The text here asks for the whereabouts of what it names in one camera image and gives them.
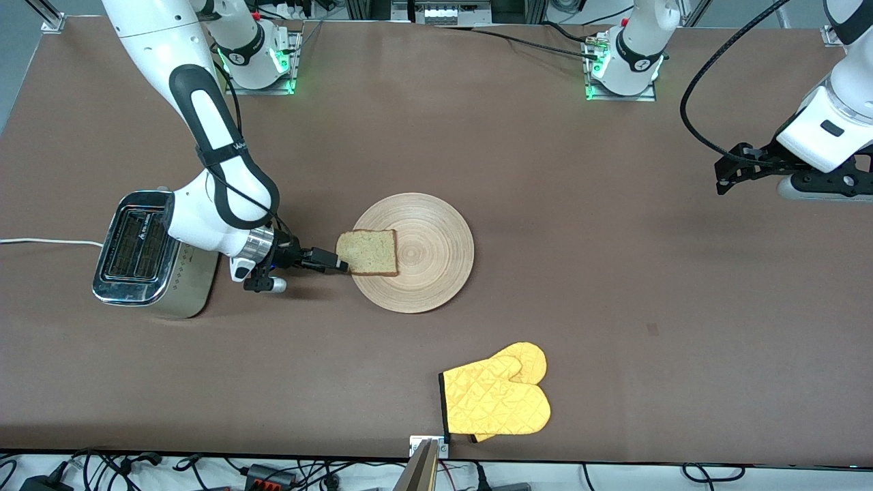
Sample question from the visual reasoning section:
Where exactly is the bread slice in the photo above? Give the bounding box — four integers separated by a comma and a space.
336, 229, 400, 277

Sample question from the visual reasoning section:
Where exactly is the round wooden plate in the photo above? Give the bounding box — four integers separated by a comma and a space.
351, 193, 475, 314

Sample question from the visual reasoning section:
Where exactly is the chrome and beige toaster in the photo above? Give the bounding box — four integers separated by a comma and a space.
92, 188, 224, 320

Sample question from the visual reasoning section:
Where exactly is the yellow quilted oven mitt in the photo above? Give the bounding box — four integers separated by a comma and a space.
439, 342, 552, 444

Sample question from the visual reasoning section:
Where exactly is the black adapter with orange plugs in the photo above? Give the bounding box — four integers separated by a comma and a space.
244, 464, 298, 491

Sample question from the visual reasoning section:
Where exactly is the beige wooden board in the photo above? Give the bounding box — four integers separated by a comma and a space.
394, 438, 441, 491

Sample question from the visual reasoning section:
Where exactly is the white power strip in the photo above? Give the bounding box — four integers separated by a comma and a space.
413, 0, 478, 27

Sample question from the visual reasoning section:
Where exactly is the black power adapter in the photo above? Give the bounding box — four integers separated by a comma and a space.
19, 475, 74, 491

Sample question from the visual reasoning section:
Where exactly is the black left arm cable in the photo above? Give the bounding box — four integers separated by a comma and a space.
679, 0, 793, 166

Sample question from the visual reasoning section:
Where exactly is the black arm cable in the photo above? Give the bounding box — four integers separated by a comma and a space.
198, 60, 301, 250
679, 0, 793, 166

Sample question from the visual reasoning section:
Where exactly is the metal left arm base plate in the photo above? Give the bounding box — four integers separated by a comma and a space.
585, 31, 660, 103

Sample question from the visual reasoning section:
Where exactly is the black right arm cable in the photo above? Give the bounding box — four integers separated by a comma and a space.
198, 60, 301, 250

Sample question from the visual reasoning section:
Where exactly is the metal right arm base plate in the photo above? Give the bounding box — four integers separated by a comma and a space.
224, 27, 301, 95

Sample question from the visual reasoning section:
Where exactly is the small metal edge bracket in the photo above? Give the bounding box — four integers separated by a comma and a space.
409, 436, 450, 458

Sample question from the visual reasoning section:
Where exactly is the white toaster power cable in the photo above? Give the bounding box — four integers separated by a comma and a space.
0, 237, 104, 248

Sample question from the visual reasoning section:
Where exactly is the black cable on table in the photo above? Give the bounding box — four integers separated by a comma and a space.
436, 23, 604, 62

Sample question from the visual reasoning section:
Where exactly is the black looped floor cable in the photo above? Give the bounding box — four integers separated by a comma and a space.
68, 447, 166, 491

